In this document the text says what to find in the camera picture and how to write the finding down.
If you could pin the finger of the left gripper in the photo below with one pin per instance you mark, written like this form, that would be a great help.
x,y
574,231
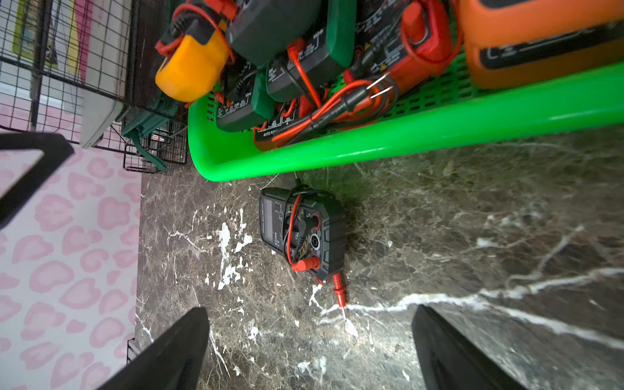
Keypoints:
x,y
56,150

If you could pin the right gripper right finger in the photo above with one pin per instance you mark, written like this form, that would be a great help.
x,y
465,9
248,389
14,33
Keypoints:
x,y
448,360

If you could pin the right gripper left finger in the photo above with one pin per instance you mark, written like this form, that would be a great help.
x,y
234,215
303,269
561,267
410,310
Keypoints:
x,y
173,361

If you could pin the yellow multimeter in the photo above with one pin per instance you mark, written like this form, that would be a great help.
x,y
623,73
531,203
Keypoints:
x,y
195,49

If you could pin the red multimeter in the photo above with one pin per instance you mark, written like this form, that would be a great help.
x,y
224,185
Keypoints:
x,y
356,104
409,42

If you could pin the orange multimeter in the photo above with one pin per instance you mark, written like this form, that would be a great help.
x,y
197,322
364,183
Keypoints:
x,y
514,43

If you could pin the red multimeter front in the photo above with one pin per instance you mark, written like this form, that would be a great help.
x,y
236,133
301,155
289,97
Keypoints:
x,y
356,104

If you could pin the small dark multimeter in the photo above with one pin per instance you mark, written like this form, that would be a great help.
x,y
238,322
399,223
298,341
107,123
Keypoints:
x,y
308,227

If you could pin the green plastic basket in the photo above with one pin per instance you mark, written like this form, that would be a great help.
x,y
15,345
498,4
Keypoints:
x,y
446,115

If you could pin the black wire mesh rack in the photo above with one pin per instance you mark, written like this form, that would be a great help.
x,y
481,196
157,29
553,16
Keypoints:
x,y
42,46

